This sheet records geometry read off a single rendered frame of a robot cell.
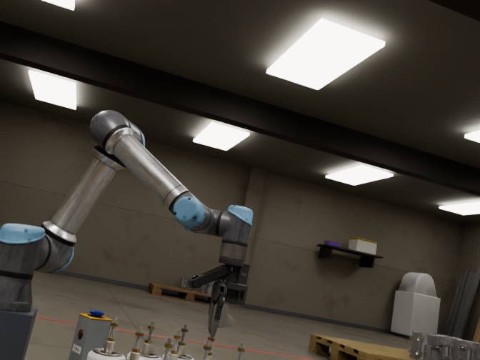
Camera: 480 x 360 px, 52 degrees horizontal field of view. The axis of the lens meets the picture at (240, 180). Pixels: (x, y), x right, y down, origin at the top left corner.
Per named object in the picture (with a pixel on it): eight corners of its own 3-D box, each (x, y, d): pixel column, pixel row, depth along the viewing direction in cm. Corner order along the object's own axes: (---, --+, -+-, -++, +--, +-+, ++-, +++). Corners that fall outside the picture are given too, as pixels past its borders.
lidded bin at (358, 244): (366, 255, 1009) (367, 242, 1014) (376, 255, 971) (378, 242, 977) (346, 251, 996) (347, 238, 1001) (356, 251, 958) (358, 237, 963)
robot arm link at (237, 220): (229, 207, 146) (257, 211, 144) (222, 243, 144) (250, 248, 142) (223, 202, 139) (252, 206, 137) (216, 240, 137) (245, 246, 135)
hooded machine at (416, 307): (418, 339, 1021) (425, 276, 1047) (438, 344, 964) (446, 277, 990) (388, 333, 1001) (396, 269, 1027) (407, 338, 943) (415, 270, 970)
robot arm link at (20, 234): (-22, 265, 133) (-7, 216, 135) (11, 268, 145) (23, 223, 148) (16, 273, 130) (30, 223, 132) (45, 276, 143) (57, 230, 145)
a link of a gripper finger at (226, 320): (231, 341, 132) (238, 306, 134) (211, 337, 130) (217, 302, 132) (228, 339, 135) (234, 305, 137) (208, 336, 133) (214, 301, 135)
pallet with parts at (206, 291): (213, 303, 897) (218, 283, 904) (228, 308, 813) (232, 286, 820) (145, 290, 861) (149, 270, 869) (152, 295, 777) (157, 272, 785)
